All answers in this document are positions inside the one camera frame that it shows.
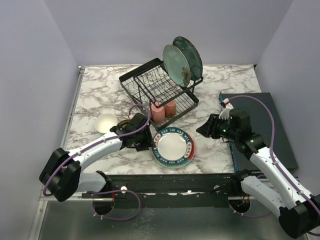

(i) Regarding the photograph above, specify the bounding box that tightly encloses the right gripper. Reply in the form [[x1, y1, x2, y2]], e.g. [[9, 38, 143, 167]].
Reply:
[[196, 112, 239, 141]]

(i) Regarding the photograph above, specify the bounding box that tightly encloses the plain pink mug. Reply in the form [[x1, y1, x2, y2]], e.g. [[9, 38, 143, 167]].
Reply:
[[151, 102, 166, 124]]

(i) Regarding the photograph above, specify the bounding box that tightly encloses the pink printed coffee mug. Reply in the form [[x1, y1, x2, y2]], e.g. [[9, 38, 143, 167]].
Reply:
[[164, 100, 177, 118]]

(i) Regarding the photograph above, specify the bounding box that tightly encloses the black wire dish rack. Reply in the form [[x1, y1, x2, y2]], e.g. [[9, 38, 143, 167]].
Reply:
[[119, 58, 204, 131]]

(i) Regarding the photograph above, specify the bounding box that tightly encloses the blue ceramic plate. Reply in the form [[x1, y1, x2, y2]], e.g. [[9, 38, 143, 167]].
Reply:
[[172, 36, 203, 81]]

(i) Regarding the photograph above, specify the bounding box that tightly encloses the light blue floral plate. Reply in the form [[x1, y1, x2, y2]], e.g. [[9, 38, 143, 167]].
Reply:
[[162, 44, 191, 87]]

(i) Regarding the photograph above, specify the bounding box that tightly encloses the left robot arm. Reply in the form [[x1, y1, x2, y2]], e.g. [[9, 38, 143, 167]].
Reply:
[[39, 113, 154, 202]]

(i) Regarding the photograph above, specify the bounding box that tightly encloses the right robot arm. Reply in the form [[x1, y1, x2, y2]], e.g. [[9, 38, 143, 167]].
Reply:
[[196, 108, 320, 239]]

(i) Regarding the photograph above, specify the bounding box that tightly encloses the red plate under stack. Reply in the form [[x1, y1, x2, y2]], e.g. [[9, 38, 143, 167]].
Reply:
[[189, 136, 196, 160]]

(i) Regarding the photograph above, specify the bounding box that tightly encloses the dark bowl cream inside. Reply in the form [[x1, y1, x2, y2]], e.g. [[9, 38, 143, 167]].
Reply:
[[118, 119, 130, 128]]

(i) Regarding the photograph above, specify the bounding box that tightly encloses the white plate lettered rim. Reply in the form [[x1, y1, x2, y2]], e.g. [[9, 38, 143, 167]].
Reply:
[[152, 127, 192, 169]]

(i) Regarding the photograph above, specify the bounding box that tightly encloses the white small bowl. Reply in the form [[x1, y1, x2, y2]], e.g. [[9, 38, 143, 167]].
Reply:
[[94, 113, 118, 134]]

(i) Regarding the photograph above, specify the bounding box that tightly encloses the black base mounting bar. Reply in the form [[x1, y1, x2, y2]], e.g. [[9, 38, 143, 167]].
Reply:
[[82, 172, 251, 209]]

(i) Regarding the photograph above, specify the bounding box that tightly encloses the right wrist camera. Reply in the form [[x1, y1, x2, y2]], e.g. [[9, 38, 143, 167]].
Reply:
[[218, 98, 234, 120]]

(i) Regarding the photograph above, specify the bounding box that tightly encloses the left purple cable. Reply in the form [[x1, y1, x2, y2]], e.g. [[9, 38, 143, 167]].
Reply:
[[43, 104, 152, 197]]

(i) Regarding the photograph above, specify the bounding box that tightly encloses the blue network switch box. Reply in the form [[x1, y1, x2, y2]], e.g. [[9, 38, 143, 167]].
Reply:
[[229, 92, 299, 173]]

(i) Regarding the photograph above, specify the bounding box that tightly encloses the left aluminium rail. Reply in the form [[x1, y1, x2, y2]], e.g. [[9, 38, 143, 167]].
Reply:
[[59, 66, 86, 150]]

